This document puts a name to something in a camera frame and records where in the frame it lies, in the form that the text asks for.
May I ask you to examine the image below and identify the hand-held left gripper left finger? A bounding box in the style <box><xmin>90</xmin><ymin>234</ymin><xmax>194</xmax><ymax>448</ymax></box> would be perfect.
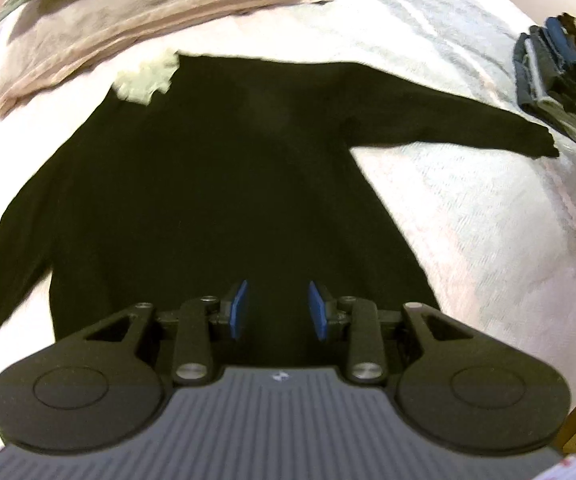
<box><xmin>75</xmin><ymin>280</ymin><xmax>249</xmax><ymax>387</ymax></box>

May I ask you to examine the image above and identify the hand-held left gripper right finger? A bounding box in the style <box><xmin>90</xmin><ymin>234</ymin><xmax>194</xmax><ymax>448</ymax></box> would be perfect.
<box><xmin>308</xmin><ymin>280</ymin><xmax>476</xmax><ymax>385</ymax></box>

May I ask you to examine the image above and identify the black long-sleeved sweater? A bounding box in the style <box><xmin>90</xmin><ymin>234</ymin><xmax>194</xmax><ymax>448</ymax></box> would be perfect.
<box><xmin>0</xmin><ymin>52</ymin><xmax>560</xmax><ymax>368</ymax></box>

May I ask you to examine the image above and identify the stack of folded clothes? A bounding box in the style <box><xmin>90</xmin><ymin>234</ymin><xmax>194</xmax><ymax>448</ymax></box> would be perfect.
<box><xmin>513</xmin><ymin>9</ymin><xmax>576</xmax><ymax>163</ymax></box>

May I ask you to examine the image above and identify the pale striped bed cover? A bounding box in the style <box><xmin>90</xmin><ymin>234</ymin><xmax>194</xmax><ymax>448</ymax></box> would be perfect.
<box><xmin>0</xmin><ymin>0</ymin><xmax>576</xmax><ymax>461</ymax></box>

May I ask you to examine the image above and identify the beige folded blanket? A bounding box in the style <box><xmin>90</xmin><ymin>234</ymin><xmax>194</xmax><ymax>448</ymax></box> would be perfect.
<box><xmin>0</xmin><ymin>0</ymin><xmax>339</xmax><ymax>118</ymax></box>

